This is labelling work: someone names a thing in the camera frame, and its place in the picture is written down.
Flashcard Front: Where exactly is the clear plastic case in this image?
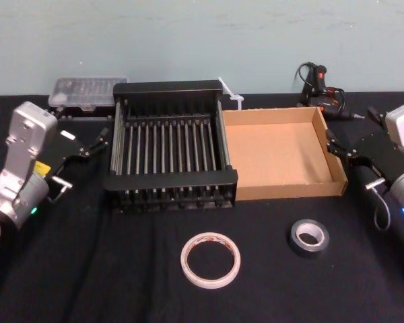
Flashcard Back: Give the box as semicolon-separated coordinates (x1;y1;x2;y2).
48;76;129;114

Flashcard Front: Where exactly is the black table cloth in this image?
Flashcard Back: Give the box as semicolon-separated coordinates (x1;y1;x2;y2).
0;90;404;323

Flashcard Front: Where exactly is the shallow brown cardboard tray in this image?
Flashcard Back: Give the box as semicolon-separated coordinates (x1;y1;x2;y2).
222;106;348;202

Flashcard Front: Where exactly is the black rack with steel bars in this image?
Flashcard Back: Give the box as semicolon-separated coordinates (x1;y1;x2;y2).
103;79;239;215

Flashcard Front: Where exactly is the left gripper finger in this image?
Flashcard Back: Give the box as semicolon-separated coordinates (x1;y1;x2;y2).
79;127;110;159
51;106;72;121

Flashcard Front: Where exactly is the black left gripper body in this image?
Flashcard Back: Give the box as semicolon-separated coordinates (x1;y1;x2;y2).
32;122;90;185

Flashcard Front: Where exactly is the white three-armed plastic piece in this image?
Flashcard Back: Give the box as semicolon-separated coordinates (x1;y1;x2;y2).
217;76;245;111

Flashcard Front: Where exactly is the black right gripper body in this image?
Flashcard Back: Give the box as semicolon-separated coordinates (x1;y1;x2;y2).
349;121;404;188

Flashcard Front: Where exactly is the white tape roll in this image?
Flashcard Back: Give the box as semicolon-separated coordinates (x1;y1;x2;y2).
180;231;242;290

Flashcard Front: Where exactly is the black corded tool, red switch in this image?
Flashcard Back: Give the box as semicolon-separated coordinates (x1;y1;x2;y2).
294;62;364;120

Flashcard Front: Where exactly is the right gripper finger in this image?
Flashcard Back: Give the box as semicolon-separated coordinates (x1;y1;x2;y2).
367;106;387;124
325;127;358;162

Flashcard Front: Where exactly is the silver tape roll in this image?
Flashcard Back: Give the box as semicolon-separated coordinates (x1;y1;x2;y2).
287;218;331;260

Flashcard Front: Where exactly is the right gripper thin dark cable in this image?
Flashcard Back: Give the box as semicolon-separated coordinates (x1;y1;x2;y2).
364;179;392;232

